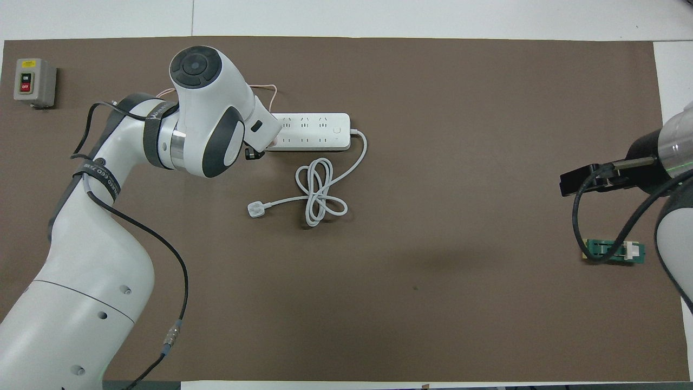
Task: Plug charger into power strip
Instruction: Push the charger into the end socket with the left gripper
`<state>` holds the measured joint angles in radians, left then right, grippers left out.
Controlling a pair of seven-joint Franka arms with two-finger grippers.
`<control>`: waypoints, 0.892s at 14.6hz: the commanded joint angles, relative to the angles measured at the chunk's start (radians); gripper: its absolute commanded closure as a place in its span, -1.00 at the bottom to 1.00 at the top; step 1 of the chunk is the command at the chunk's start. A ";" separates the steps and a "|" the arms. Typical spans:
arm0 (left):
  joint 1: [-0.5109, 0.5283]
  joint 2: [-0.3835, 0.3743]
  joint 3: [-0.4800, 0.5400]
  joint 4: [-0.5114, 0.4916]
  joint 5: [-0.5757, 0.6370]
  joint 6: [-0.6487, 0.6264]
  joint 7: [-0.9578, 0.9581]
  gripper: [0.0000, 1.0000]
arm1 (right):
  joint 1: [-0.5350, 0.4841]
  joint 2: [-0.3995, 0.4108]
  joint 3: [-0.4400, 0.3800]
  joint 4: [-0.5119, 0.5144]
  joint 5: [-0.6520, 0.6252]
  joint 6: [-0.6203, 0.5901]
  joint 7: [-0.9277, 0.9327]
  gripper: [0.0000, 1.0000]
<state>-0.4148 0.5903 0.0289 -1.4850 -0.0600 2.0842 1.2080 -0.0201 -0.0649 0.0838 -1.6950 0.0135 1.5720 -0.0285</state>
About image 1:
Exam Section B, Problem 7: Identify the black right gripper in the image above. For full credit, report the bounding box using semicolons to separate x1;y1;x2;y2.
559;128;677;197

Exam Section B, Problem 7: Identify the pink charging cable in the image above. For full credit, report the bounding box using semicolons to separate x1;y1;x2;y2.
111;84;278;112

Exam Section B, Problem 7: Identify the white power strip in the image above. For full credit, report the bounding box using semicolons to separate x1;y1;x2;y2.
268;112;351;152

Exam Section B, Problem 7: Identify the small green circuit board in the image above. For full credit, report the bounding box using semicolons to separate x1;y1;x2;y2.
582;238;646;266

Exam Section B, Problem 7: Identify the brown table mat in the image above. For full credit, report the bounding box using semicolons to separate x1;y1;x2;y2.
0;36;691;382

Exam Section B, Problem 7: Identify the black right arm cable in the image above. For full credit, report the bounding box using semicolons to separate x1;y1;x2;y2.
571;157;693;263

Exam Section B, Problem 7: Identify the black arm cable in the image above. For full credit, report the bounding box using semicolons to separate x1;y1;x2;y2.
70;101;189;390
571;157;693;263

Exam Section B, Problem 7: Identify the white power strip cord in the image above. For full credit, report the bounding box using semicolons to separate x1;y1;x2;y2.
247;129;369;228

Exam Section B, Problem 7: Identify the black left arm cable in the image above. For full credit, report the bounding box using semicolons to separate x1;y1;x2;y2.
70;101;189;390

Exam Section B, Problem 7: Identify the grey on-off switch box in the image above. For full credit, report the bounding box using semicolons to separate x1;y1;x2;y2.
13;58;57;109

